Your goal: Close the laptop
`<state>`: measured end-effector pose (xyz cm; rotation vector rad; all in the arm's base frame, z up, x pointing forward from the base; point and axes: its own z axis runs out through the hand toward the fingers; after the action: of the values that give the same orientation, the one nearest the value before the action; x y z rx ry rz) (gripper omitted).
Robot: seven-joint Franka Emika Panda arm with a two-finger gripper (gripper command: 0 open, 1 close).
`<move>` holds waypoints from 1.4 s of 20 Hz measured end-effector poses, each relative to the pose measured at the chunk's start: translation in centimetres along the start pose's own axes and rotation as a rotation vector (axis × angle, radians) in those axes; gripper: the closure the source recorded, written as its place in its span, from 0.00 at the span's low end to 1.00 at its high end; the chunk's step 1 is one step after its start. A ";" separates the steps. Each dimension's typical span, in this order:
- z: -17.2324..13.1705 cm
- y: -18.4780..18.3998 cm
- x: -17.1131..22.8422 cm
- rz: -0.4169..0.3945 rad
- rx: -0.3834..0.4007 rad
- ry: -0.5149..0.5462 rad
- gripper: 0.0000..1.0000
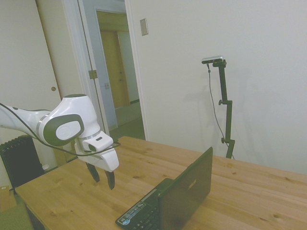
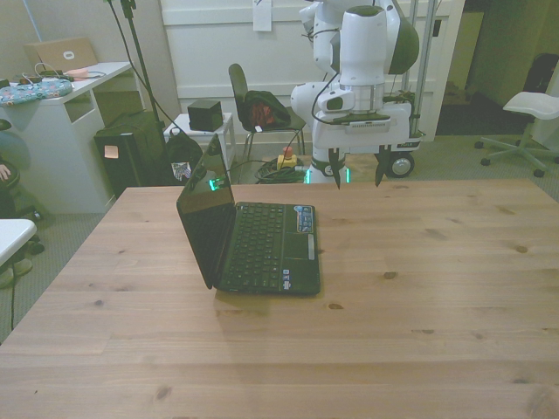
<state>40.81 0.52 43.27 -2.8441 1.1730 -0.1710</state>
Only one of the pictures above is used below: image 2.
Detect dark bag with red cloth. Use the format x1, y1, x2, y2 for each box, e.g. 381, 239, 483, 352
242, 89, 293, 133

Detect black cube box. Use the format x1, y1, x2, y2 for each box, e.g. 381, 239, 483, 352
187, 99, 224, 133

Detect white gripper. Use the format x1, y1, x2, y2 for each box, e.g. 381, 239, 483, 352
311, 101, 415, 190

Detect white rounded table edge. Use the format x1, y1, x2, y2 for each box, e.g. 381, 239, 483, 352
0, 217, 38, 268

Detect white swivel office chair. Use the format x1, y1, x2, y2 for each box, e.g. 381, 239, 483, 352
473, 90, 559, 178

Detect black laptop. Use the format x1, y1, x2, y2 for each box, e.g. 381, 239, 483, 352
176, 132, 322, 296

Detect brown cardboard box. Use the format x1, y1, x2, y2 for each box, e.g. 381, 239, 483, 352
22, 36, 99, 74

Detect floral patterned cushion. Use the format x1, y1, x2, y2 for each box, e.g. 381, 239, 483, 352
0, 78, 73, 109

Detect white desk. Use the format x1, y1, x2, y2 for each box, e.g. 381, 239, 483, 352
0, 60, 146, 216

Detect black backpack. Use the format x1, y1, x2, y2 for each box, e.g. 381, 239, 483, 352
165, 126, 204, 185

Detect small white side table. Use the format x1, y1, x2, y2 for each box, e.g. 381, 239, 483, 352
162, 112, 238, 172

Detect light grey shoe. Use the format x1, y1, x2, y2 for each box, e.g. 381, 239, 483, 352
0, 257, 34, 290

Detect black plastic chair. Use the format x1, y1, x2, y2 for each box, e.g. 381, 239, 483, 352
227, 63, 307, 161

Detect aluminium frame pole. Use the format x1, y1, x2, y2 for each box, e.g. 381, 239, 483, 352
411, 0, 439, 137

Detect black camera tripod stand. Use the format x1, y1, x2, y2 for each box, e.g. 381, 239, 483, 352
103, 0, 176, 132

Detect black computer tower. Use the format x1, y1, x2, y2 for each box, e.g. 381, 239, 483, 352
93, 110, 170, 198

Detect white paper sheet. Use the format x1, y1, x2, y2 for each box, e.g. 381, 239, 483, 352
252, 0, 273, 33

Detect white wheeled cart base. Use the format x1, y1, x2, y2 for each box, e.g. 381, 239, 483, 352
383, 130, 424, 180

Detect yellow emergency stop button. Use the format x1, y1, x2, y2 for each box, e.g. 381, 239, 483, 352
277, 147, 300, 170

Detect coiled dark cable bundle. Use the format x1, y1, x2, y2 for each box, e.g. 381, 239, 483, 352
254, 158, 314, 184

